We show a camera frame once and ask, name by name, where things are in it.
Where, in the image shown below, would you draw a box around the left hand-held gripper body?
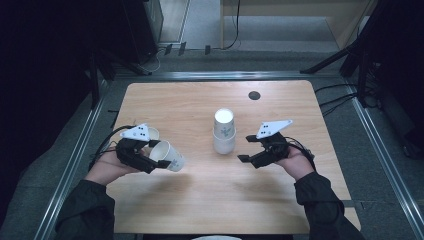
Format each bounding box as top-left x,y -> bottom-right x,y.
114,123 -> 158,175

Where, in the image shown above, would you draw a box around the black computer tower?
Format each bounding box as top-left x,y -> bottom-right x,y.
120,0 -> 164,65

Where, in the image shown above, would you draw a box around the black floor cables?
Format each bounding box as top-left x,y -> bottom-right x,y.
314,83 -> 360,118

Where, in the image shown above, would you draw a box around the person's light garment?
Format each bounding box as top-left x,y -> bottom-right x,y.
191,235 -> 243,240

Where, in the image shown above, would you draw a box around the grey tape strip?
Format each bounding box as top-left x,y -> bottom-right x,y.
341,199 -> 364,210

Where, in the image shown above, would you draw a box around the black metal stand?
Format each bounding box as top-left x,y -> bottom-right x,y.
87,46 -> 153,109

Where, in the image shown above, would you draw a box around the light wooden cabinet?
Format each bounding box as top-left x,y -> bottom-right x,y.
219,0 -> 379,51

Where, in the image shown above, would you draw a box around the black hanging cable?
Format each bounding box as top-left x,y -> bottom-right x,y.
222,0 -> 242,51

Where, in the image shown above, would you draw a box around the right hand-held gripper black cable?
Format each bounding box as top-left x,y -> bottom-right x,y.
284,135 -> 317,172

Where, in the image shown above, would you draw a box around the white floor cable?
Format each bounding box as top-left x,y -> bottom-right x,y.
142,49 -> 162,73

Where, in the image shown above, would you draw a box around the person's left hand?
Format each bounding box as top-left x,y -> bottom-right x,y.
84,154 -> 141,187

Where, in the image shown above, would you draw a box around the black tripod stand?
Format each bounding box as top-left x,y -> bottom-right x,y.
299,0 -> 379,108

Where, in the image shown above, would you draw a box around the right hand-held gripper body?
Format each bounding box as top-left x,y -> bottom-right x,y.
255,119 -> 294,165

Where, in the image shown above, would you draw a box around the metal floor rail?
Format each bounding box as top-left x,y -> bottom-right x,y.
112,70 -> 342,82
33,79 -> 112,240
345,79 -> 424,240

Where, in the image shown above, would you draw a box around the person's right hand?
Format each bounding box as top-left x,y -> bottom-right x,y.
274,146 -> 316,182

